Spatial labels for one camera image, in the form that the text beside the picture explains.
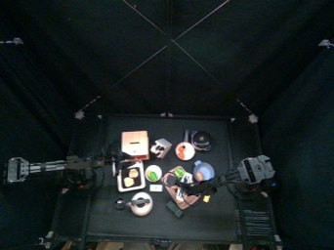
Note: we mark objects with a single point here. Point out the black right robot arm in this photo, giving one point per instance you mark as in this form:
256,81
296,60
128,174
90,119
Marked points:
248,172

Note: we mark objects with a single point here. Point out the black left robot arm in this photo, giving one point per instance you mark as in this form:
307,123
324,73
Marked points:
48,166

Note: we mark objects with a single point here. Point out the toy frying pan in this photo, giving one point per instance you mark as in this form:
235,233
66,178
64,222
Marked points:
185,149

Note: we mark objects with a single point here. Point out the white toy food piece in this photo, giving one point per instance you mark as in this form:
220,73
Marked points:
188,177

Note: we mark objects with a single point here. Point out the yellow toy bread slice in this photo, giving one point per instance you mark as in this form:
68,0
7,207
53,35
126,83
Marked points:
129,182
133,173

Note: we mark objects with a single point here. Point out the green toy vegetable piece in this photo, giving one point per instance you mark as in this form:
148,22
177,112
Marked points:
180,172

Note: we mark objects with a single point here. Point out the white rectangular tray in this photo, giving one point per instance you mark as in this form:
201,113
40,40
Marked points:
132,177

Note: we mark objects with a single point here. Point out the small white card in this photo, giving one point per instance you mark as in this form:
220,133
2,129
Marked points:
156,187

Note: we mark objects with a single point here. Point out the dark green sponge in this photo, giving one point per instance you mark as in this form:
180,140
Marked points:
176,209

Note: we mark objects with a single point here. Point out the blue toy pot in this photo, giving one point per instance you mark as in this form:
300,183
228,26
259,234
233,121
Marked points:
204,170

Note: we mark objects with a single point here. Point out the white round plate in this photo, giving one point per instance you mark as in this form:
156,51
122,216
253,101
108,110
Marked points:
153,173

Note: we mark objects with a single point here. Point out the small grey white toy box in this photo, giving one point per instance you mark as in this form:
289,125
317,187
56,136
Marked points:
161,147

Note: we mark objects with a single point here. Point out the orange toy food piece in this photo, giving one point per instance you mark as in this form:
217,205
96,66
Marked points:
181,151

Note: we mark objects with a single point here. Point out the black round lid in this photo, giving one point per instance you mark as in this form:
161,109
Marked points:
120,203

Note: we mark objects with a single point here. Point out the metal frame bracket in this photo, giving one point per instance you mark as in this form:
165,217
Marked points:
80,114
253,118
325,43
15,41

